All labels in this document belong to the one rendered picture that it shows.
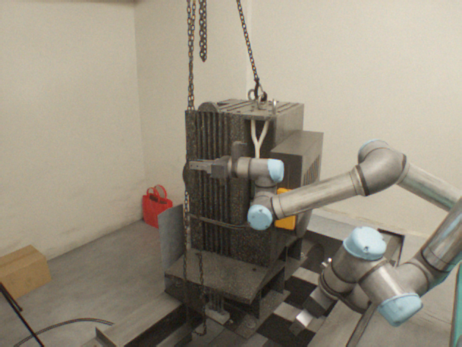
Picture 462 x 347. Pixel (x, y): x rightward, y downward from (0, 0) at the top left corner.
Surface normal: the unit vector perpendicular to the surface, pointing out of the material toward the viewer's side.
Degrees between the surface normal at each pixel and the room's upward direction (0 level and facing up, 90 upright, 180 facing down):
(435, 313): 90
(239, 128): 90
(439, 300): 90
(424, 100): 90
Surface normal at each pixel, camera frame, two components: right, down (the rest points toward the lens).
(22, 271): 0.82, 0.19
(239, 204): -0.43, 0.30
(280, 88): -0.61, 0.26
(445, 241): -0.90, 0.12
